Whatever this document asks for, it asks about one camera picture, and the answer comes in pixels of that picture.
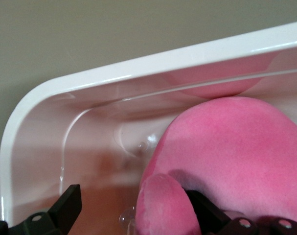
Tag pink plush toy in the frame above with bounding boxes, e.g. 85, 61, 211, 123
136, 96, 297, 235

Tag pink plastic box base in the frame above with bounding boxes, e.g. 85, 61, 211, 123
0, 21, 297, 235

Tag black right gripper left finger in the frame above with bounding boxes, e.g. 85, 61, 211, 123
0, 185, 82, 235

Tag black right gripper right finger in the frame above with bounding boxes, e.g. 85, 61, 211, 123
186, 189, 297, 235

